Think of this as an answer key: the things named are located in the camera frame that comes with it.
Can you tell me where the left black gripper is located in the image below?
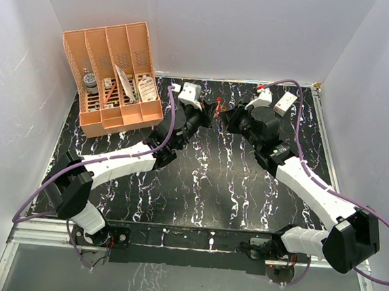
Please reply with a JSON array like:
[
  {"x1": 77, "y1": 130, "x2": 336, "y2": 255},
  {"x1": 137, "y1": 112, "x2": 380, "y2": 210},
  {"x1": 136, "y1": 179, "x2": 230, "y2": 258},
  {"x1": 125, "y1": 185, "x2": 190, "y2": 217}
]
[{"x1": 175, "y1": 96, "x2": 218, "y2": 155}]

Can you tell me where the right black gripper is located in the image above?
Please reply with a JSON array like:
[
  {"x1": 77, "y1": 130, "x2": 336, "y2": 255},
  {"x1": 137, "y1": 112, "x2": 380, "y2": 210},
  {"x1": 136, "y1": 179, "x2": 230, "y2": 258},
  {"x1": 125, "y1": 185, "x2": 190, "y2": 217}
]
[{"x1": 218, "y1": 99, "x2": 265, "y2": 151}]

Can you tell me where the red key tag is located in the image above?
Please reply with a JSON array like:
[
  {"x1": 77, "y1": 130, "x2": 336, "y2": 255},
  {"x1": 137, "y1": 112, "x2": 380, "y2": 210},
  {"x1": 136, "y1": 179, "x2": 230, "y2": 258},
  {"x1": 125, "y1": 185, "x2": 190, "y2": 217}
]
[{"x1": 216, "y1": 96, "x2": 226, "y2": 112}]

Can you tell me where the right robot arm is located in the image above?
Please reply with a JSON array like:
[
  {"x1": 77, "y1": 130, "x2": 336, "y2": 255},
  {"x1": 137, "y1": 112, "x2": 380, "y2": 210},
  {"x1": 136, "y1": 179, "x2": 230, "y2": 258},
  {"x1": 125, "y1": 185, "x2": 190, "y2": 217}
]
[{"x1": 219, "y1": 103, "x2": 380, "y2": 273}]

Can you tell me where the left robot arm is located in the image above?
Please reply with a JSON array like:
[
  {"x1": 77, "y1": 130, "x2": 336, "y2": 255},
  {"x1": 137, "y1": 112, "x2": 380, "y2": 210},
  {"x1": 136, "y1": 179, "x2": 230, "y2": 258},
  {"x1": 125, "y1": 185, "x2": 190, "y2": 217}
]
[{"x1": 43, "y1": 101, "x2": 219, "y2": 246}]

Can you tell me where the small white red box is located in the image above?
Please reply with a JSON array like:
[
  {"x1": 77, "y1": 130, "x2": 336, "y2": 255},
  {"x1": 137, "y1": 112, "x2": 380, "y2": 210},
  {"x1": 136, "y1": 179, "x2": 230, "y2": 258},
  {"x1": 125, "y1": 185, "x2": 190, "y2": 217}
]
[{"x1": 274, "y1": 92, "x2": 297, "y2": 117}]

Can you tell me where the white labelled packet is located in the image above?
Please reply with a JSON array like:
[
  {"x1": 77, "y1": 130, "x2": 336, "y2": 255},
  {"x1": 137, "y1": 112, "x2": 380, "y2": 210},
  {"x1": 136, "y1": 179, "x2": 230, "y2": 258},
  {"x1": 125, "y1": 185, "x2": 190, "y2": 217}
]
[{"x1": 138, "y1": 75, "x2": 158, "y2": 102}]

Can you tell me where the white printed card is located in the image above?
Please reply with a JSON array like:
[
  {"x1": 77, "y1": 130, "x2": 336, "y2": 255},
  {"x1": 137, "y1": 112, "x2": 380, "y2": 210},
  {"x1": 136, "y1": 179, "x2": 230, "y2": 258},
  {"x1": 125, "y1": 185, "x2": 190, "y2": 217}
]
[{"x1": 115, "y1": 65, "x2": 136, "y2": 103}]

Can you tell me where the small beige box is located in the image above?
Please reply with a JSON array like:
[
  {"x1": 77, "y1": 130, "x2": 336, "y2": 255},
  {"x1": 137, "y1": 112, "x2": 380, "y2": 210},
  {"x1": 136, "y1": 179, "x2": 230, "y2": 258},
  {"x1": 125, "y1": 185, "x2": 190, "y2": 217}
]
[{"x1": 103, "y1": 77, "x2": 115, "y2": 90}]

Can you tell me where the orange plastic file organizer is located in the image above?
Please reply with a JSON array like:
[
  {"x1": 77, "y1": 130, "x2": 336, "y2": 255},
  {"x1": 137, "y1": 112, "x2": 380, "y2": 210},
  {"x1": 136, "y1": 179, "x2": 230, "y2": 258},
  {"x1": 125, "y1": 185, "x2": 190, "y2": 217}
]
[{"x1": 63, "y1": 22, "x2": 164, "y2": 138}]

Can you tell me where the grey round canister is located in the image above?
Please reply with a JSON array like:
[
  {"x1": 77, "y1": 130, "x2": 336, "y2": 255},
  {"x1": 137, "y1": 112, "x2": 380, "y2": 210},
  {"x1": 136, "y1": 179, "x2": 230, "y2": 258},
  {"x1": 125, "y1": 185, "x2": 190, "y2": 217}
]
[{"x1": 83, "y1": 68, "x2": 98, "y2": 94}]

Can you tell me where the black front base bar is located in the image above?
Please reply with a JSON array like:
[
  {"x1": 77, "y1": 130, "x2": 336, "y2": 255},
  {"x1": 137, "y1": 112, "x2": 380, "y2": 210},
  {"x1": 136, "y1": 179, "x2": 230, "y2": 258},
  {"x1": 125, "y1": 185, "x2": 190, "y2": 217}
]
[{"x1": 104, "y1": 218, "x2": 313, "y2": 281}]

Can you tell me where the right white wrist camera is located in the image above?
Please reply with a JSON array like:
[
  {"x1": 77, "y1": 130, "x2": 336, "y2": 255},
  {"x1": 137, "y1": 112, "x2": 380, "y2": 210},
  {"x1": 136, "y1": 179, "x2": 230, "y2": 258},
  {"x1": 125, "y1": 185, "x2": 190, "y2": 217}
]
[{"x1": 245, "y1": 85, "x2": 272, "y2": 110}]

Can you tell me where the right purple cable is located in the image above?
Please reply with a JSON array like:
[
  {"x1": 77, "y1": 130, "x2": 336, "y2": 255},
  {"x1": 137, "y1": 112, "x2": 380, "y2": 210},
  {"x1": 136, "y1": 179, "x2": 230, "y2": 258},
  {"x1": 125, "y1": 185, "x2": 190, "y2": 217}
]
[{"x1": 246, "y1": 77, "x2": 389, "y2": 291}]

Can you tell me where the purple cable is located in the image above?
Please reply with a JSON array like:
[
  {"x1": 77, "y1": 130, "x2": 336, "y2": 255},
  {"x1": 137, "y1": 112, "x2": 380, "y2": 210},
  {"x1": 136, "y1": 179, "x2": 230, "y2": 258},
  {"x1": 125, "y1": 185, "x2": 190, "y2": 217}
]
[
  {"x1": 9, "y1": 72, "x2": 183, "y2": 277},
  {"x1": 246, "y1": 77, "x2": 389, "y2": 291}
]

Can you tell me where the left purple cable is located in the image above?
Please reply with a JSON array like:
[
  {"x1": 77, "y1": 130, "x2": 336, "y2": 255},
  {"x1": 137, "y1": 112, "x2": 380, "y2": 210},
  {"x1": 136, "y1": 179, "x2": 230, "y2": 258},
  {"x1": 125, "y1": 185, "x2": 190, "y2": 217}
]
[{"x1": 9, "y1": 72, "x2": 183, "y2": 277}]

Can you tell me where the aluminium frame rail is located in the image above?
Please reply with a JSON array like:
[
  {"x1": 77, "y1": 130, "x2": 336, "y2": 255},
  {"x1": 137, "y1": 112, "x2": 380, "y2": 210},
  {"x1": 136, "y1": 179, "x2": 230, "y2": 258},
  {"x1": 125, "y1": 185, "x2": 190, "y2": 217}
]
[{"x1": 290, "y1": 82, "x2": 389, "y2": 291}]

